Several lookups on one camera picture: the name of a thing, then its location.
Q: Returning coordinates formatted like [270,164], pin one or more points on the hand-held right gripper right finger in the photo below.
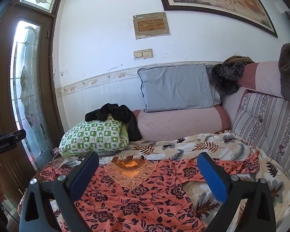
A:
[212,176]

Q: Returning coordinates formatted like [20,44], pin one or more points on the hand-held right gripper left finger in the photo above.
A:
[84,176]

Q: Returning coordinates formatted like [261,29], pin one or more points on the orange floral shirt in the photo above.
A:
[135,205]

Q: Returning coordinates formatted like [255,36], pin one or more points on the leaf print blanket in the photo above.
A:
[207,147]

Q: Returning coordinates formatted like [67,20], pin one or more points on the green checked pillow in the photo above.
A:
[94,135]

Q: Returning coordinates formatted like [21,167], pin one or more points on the pink bolster cushion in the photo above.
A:
[178,123]

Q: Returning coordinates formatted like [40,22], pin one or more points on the brown wooden glass door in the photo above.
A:
[4,77]

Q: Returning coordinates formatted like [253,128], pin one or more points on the black garment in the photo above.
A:
[116,112]

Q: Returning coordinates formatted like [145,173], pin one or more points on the striped floral cushion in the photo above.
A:
[268,123]

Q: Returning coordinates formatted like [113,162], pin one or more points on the grey pillow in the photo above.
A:
[176,87]

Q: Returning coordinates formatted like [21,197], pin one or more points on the dark furry garment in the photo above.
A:
[226,79]

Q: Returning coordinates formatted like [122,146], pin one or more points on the brown cloth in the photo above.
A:
[239,59]

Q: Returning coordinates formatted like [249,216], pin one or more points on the beige wall switch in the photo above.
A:
[147,53]
[138,55]

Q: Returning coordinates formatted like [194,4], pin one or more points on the wall plaque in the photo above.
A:
[151,25]

